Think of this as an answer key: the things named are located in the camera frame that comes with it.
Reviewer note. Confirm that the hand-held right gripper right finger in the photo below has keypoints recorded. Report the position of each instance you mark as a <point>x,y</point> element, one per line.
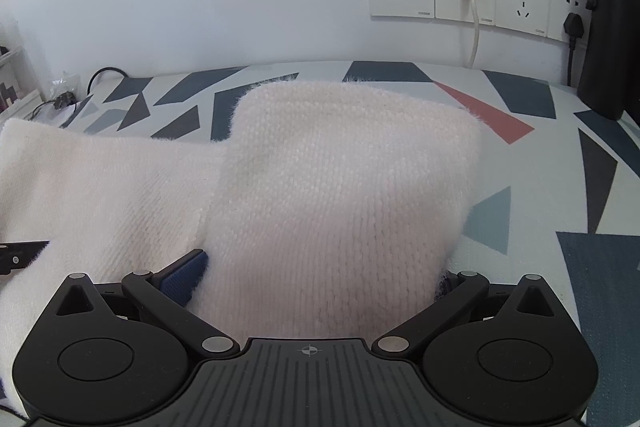
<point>450,307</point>

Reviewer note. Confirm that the white plastic organizer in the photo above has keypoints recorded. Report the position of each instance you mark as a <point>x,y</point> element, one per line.
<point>12,77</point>

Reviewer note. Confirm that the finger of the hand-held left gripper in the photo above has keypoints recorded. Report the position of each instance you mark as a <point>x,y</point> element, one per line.
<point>20,253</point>

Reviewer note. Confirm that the geometric patterned tablecloth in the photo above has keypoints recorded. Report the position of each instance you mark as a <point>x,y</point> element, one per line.
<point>550,207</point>

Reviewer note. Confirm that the black thermos bottle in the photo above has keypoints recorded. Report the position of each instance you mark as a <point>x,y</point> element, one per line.
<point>612,32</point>

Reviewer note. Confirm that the white fluffy knit sweater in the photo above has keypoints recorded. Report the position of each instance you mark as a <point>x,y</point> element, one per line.
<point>325,207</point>

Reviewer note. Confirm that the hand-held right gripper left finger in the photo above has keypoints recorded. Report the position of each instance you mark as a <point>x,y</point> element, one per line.
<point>185,269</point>

